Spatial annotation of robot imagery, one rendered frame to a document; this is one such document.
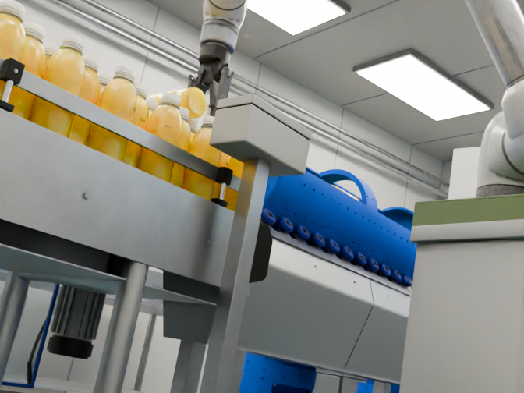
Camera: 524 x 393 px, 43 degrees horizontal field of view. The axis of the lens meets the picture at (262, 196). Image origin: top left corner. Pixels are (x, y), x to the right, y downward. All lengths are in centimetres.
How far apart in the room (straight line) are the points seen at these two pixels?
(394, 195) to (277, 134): 624
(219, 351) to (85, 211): 37
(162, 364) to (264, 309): 398
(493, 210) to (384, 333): 70
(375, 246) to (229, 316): 88
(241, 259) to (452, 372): 56
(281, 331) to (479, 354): 51
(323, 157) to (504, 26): 527
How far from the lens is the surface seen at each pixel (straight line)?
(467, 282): 159
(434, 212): 169
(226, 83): 158
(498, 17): 165
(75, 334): 177
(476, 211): 163
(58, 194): 114
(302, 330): 183
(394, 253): 218
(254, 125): 131
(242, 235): 132
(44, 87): 117
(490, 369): 153
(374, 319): 208
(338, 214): 188
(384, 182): 746
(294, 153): 140
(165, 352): 563
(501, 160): 170
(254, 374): 244
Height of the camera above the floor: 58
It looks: 15 degrees up
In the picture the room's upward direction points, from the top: 11 degrees clockwise
